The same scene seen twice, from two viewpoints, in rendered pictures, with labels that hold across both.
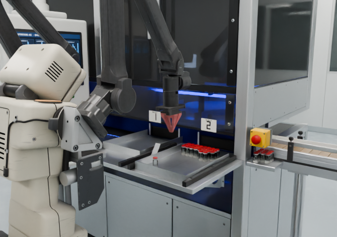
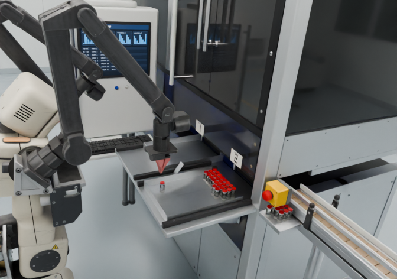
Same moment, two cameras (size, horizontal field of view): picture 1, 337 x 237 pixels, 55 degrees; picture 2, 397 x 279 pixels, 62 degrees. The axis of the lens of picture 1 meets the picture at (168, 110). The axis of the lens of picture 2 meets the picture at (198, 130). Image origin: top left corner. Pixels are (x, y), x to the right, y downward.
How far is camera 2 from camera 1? 67 cm
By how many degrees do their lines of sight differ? 25
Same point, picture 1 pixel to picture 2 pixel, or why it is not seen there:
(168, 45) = (149, 94)
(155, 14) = (124, 67)
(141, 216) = not seen: hidden behind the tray
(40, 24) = not seen: hidden behind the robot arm
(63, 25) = (130, 15)
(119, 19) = (65, 80)
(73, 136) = (15, 184)
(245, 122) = (264, 172)
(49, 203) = (32, 214)
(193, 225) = (214, 243)
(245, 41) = (277, 83)
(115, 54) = (63, 112)
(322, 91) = not seen: outside the picture
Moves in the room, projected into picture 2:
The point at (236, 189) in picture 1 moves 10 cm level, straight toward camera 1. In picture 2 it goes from (248, 232) to (236, 245)
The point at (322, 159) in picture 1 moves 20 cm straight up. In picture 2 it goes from (336, 242) to (351, 195)
